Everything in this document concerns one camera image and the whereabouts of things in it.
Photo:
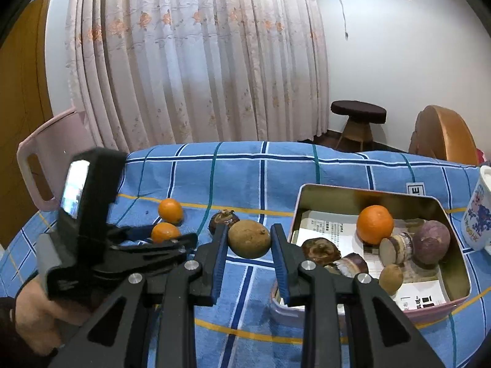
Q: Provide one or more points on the pink metal tin box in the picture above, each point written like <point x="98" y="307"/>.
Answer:
<point x="337" y="199"/>

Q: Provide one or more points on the dark brown mangosteen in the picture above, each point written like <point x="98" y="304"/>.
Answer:
<point x="221" y="218"/>

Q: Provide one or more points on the person's left hand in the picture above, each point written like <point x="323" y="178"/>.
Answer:
<point x="42" y="314"/>

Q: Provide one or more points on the brown longan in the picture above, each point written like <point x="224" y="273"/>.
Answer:
<point x="249" y="238"/>
<point x="391" y="279"/>

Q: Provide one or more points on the white mug with blue print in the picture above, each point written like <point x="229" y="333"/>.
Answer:
<point x="477" y="214"/>

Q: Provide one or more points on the printed paper sheets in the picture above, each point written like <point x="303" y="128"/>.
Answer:
<point x="333" y="230"/>

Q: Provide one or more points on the wooden door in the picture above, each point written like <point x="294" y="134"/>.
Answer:
<point x="23" y="84"/>

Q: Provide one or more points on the white floral curtain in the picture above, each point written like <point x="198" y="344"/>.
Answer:
<point x="191" y="65"/>

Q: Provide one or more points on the pink electric kettle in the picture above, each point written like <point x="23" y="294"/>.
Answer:
<point x="57" y="128"/>

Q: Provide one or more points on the dark round stool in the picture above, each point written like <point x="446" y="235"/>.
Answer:
<point x="358" y="109"/>

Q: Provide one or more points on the large orange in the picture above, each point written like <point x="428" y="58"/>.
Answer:
<point x="375" y="224"/>

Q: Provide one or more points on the orange round chair back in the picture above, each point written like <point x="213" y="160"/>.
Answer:
<point x="441" y="134"/>

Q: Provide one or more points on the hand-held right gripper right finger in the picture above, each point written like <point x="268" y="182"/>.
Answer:
<point x="278" y="264"/>

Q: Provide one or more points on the person's left forearm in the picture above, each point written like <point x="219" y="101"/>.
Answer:
<point x="11" y="337"/>

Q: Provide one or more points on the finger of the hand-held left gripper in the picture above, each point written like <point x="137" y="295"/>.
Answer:
<point x="132" y="232"/>
<point x="168" y="249"/>

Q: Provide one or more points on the small orange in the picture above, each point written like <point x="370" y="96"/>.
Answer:
<point x="165" y="233"/>
<point x="170" y="211"/>

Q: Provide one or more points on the dark brown shrivelled fruit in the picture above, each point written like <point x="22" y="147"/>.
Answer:
<point x="320" y="251"/>

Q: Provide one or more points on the purple round fruit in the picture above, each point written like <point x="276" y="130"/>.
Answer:
<point x="431" y="241"/>

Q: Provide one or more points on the blue plaid tablecloth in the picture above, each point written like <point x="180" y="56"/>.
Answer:
<point x="249" y="168"/>

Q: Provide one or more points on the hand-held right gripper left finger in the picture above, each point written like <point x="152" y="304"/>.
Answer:
<point x="218" y="260"/>

